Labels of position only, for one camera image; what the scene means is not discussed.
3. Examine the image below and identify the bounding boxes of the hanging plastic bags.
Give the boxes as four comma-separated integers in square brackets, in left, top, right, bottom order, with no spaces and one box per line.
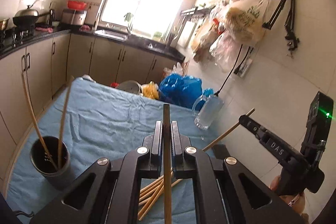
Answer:
[190,0,269,72]

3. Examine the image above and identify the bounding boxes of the curved wooden chopstick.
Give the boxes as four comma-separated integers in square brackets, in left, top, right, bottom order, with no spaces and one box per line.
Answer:
[21,72,59,171]

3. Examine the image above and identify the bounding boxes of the steel pot on stove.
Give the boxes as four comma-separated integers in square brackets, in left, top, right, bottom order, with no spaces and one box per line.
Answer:
[0,18,9,35]

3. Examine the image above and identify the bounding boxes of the black electric kettle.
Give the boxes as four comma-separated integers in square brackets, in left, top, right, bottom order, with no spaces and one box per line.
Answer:
[47,9,55,26]

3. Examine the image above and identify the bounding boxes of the pale crossing wooden chopstick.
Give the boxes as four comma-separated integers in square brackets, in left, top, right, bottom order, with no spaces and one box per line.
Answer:
[58,76,74,169]

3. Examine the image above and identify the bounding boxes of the metal colander bowl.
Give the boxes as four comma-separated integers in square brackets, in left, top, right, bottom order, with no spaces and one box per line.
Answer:
[116,80,142,95]

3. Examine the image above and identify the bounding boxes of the black smartphone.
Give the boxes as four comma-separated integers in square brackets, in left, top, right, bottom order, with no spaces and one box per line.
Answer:
[212,144,231,160]

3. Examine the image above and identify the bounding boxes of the clear glass beer mug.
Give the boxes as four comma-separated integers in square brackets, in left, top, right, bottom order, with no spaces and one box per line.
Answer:
[192,94,224,130]

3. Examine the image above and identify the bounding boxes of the red plastic basin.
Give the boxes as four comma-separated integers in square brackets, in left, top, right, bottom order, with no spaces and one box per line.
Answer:
[67,0,87,10]

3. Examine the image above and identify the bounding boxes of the blue towel table cloth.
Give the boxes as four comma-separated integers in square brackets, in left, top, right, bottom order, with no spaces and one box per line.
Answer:
[5,77,224,224]

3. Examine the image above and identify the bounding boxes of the yellow plastic bag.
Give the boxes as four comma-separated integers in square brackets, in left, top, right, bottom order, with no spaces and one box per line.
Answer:
[141,81,159,100]

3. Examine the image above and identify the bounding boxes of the black wok on stove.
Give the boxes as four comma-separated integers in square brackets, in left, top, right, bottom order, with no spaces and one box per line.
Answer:
[13,0,50,30]

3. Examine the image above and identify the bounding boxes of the lower kitchen cabinets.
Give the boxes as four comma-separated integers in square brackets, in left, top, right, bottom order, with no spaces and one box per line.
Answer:
[1,30,184,178]

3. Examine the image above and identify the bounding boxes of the person right hand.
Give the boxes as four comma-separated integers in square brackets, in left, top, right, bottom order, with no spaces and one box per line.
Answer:
[269,175,305,215]

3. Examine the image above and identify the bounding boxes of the white wall socket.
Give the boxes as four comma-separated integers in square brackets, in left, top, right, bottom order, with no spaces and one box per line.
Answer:
[234,56,252,78]

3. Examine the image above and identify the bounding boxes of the blue plastic bag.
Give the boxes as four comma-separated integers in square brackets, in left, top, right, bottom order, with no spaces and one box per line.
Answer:
[158,73,214,109]

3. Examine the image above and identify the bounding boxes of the steel rice cooker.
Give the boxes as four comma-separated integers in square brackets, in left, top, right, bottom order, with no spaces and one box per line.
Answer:
[60,9,87,26]

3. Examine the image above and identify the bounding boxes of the dark metal utensil holder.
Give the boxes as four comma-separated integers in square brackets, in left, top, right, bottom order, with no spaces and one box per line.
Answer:
[30,136,75,190]

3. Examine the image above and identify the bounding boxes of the black power cable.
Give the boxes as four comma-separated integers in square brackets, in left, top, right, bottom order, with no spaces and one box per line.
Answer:
[213,44,244,97]

